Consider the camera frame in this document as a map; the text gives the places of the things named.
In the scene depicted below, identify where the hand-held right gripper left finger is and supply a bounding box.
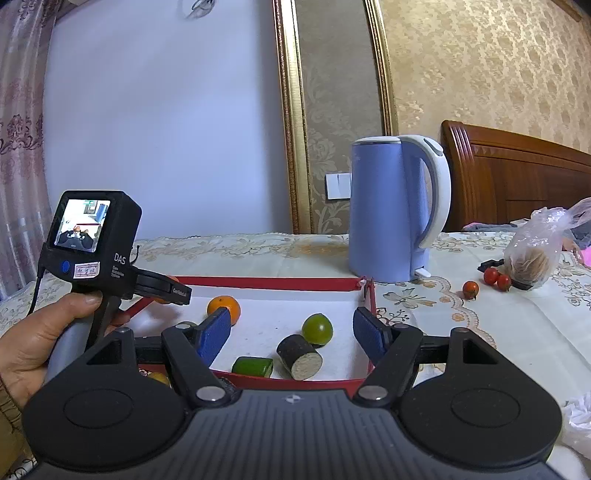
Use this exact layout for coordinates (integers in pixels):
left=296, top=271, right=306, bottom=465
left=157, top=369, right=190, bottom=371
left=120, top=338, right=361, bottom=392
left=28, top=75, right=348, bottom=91
left=88, top=308, right=232, bottom=407

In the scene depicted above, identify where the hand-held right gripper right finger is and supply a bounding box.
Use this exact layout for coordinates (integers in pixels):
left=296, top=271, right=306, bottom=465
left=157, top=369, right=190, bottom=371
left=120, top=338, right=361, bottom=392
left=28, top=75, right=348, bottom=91
left=353, top=308, right=502, bottom=403

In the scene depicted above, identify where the orange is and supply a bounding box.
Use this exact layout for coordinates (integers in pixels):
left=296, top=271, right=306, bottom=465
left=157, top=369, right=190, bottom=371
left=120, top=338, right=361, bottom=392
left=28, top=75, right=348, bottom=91
left=151, top=275, right=182, bottom=305
left=207, top=295, right=242, bottom=326

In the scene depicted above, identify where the green cucumber piece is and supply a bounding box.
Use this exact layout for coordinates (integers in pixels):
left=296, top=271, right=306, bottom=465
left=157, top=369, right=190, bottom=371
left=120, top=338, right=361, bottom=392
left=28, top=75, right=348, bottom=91
left=231, top=356, right=274, bottom=380

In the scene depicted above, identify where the round green fruit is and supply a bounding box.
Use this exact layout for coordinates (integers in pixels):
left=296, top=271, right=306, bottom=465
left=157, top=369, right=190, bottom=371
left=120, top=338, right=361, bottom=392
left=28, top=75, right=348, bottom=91
left=302, top=313, right=334, bottom=346

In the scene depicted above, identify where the red cardboard box lid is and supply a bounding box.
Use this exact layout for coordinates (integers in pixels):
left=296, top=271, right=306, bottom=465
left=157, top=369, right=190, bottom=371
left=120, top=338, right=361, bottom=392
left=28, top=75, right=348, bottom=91
left=122, top=275, right=377, bottom=394

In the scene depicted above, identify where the eggplant piece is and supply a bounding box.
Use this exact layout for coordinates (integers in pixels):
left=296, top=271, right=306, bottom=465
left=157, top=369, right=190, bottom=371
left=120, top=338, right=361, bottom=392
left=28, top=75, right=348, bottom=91
left=276, top=335, right=323, bottom=381

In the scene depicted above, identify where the person's left hand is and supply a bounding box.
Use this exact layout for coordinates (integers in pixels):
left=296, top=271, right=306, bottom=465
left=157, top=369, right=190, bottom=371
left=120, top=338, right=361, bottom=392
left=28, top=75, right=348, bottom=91
left=0, top=292, right=131, bottom=408

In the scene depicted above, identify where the floral lace tablecloth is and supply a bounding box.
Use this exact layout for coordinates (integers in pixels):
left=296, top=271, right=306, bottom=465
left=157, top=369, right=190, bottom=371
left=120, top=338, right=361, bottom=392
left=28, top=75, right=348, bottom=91
left=0, top=232, right=591, bottom=467

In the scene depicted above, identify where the blue electric kettle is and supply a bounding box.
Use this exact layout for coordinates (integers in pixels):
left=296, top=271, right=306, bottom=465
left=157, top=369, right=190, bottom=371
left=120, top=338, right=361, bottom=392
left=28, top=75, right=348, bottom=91
left=348, top=135, right=452, bottom=283

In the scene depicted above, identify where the patterned curtain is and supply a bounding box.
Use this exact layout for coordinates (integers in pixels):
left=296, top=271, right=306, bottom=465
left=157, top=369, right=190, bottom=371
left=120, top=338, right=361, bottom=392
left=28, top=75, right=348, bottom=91
left=0, top=0, right=60, bottom=296

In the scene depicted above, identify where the black plastic object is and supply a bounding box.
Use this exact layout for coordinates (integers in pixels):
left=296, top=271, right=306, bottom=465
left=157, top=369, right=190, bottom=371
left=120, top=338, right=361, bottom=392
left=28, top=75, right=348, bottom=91
left=479, top=260, right=533, bottom=291

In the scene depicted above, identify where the grey cloth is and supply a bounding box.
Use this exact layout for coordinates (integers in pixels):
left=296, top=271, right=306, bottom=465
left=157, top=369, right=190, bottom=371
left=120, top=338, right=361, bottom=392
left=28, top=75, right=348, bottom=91
left=463, top=222, right=523, bottom=233

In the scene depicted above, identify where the brown fuzzy fruit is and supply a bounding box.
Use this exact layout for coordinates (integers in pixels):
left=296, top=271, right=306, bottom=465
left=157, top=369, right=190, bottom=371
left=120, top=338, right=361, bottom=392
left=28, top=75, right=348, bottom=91
left=510, top=251, right=550, bottom=284

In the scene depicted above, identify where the clear plastic bag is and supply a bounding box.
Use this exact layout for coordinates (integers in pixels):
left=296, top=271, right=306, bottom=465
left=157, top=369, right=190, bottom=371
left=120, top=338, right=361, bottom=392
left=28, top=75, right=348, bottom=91
left=502, top=198, right=591, bottom=289

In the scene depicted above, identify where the wooden headboard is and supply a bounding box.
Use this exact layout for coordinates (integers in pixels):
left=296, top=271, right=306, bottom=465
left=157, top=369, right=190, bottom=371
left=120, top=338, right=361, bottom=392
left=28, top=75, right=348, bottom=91
left=441, top=120, right=591, bottom=233

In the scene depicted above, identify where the white plastic bag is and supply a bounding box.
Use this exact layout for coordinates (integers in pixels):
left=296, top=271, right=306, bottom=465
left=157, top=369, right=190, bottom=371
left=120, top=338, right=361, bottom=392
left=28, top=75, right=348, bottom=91
left=560, top=394, right=591, bottom=459

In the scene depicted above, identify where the black cable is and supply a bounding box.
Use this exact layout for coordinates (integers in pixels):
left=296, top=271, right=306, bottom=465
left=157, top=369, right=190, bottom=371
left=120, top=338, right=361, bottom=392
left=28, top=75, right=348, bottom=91
left=28, top=270, right=47, bottom=317

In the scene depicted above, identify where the white light switch panel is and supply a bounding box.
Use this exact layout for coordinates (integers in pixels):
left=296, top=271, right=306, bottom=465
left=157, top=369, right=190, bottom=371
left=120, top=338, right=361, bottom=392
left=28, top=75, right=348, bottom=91
left=325, top=172, right=353, bottom=200

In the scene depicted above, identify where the gold wall moulding frame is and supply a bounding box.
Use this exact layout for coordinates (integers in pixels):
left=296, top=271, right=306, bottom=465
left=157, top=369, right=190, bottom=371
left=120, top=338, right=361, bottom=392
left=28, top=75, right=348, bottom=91
left=272, top=0, right=400, bottom=234

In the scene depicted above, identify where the wire wall hook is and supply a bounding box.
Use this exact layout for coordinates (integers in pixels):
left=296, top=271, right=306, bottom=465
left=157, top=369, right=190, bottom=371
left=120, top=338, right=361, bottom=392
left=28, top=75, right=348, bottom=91
left=184, top=0, right=219, bottom=17

